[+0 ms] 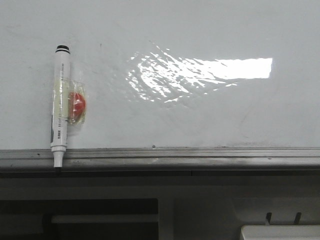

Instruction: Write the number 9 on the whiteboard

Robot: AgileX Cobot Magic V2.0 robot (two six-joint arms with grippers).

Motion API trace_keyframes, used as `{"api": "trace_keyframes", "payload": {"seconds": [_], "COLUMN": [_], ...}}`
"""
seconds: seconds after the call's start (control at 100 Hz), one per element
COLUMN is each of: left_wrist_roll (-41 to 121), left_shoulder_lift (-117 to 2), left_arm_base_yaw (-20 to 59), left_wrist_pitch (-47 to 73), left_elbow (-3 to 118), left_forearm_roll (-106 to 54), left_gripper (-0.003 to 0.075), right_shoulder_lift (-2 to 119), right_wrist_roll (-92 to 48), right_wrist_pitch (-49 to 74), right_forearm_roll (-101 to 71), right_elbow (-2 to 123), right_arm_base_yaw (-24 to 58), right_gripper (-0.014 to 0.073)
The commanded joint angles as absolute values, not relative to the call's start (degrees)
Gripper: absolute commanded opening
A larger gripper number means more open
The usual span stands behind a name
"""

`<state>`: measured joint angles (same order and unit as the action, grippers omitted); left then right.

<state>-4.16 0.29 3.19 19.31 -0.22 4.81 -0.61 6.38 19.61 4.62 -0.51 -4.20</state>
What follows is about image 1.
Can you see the red magnet taped to marker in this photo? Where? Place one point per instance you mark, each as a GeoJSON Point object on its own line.
{"type": "Point", "coordinates": [77, 103]}

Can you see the white whiteboard marker pen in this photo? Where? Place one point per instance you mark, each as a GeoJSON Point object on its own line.
{"type": "Point", "coordinates": [60, 105]}

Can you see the white whiteboard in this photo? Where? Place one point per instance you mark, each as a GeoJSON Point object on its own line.
{"type": "Point", "coordinates": [164, 73]}

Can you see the white horizontal bar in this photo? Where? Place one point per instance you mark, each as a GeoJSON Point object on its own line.
{"type": "Point", "coordinates": [101, 219]}

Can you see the white box lower right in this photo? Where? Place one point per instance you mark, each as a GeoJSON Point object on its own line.
{"type": "Point", "coordinates": [280, 232]}

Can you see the dark left hook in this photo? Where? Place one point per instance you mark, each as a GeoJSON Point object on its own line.
{"type": "Point", "coordinates": [268, 218]}

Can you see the dark hook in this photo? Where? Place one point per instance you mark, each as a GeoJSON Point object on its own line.
{"type": "Point", "coordinates": [297, 218]}
{"type": "Point", "coordinates": [268, 218]}

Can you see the dark right hook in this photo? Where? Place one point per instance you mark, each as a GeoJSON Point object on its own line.
{"type": "Point", "coordinates": [297, 218]}

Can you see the aluminium whiteboard tray rail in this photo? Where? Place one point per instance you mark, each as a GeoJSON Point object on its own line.
{"type": "Point", "coordinates": [191, 159]}

